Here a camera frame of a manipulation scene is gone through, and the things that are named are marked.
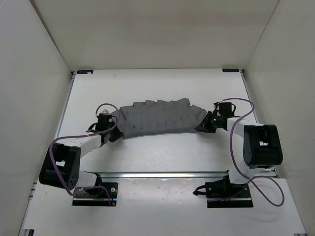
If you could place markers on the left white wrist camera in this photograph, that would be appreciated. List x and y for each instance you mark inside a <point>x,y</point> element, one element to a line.
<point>104,112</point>

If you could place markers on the right corner label sticker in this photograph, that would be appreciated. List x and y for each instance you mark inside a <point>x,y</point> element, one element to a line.
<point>230,70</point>

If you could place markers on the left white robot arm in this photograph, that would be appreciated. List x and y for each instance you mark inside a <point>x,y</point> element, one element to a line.
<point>61,166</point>

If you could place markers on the grey pleated skirt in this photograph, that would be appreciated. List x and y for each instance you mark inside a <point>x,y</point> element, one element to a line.
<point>159,117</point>

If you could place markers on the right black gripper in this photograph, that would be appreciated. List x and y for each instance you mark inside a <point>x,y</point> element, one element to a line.
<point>204,125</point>

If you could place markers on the left corner label sticker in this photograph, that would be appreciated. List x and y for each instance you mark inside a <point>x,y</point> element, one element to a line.
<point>84,72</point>

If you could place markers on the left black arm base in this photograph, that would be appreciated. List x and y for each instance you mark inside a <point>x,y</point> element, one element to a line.
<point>99,197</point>

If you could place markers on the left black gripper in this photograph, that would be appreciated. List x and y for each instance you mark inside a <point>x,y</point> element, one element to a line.
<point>119,134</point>

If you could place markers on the corner label sticker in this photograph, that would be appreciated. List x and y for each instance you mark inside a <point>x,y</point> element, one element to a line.
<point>84,72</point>
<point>230,70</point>

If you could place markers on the aluminium table front rail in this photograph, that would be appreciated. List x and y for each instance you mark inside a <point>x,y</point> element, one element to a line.
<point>162,174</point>

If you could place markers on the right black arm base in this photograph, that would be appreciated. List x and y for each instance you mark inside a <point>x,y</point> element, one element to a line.
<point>224,194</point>

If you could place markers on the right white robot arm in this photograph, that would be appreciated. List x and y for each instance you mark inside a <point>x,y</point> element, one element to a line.
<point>261,144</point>

